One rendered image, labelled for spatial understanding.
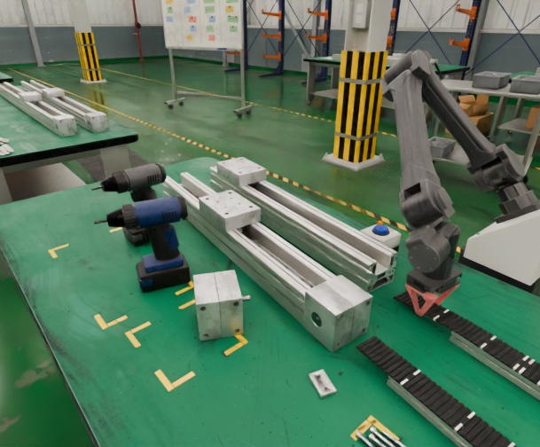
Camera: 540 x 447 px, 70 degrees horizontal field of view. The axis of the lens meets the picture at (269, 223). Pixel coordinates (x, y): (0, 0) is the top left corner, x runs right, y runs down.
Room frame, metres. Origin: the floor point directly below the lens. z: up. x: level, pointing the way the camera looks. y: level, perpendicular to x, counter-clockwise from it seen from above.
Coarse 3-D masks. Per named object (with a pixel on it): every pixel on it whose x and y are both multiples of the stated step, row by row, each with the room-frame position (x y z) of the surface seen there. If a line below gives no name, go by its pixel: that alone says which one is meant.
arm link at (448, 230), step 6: (444, 222) 0.68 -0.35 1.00; (450, 222) 0.67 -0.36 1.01; (438, 228) 0.65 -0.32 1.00; (444, 228) 0.65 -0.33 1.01; (450, 228) 0.65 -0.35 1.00; (456, 228) 0.65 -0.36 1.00; (444, 234) 0.63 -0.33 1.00; (450, 234) 0.63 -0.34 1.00; (456, 234) 0.63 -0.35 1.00; (450, 240) 0.63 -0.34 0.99; (456, 240) 0.64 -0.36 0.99; (450, 246) 0.63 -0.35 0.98; (456, 246) 0.64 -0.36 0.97; (450, 252) 0.63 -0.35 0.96
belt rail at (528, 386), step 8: (456, 336) 0.58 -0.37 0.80; (456, 344) 0.57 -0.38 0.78; (464, 344) 0.56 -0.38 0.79; (472, 344) 0.55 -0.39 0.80; (472, 352) 0.55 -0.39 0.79; (480, 352) 0.54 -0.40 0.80; (480, 360) 0.53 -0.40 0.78; (488, 360) 0.52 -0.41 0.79; (496, 360) 0.51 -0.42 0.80; (496, 368) 0.51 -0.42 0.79; (504, 368) 0.50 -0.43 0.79; (504, 376) 0.50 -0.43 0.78; (512, 376) 0.49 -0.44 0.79; (520, 376) 0.48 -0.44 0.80; (520, 384) 0.47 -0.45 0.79; (528, 384) 0.46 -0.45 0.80; (528, 392) 0.46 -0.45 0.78; (536, 392) 0.45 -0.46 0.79
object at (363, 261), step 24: (216, 168) 1.38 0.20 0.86; (240, 192) 1.21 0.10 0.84; (264, 192) 1.22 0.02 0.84; (264, 216) 1.09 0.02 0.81; (288, 216) 0.99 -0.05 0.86; (312, 216) 1.01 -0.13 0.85; (288, 240) 0.98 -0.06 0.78; (312, 240) 0.90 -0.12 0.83; (336, 240) 0.84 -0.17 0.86; (360, 240) 0.85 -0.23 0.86; (336, 264) 0.82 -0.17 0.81; (360, 264) 0.76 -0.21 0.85; (384, 264) 0.79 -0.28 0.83
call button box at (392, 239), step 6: (366, 228) 0.96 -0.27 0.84; (372, 228) 0.96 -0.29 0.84; (390, 228) 0.95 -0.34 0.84; (366, 234) 0.93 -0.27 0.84; (372, 234) 0.92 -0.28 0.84; (378, 234) 0.92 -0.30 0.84; (384, 234) 0.91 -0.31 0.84; (390, 234) 0.92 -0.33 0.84; (396, 234) 0.92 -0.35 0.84; (378, 240) 0.89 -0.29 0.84; (384, 240) 0.89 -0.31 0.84; (390, 240) 0.90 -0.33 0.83; (396, 240) 0.92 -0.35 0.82; (390, 246) 0.90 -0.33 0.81; (396, 246) 0.92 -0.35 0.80
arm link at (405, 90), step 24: (408, 72) 0.95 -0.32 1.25; (384, 96) 0.99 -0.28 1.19; (408, 96) 0.90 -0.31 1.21; (408, 120) 0.85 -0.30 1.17; (408, 144) 0.80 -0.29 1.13; (408, 168) 0.75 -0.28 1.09; (432, 168) 0.75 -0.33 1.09; (408, 192) 0.73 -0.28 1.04; (432, 192) 0.68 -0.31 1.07; (408, 216) 0.68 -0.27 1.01; (432, 216) 0.67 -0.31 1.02
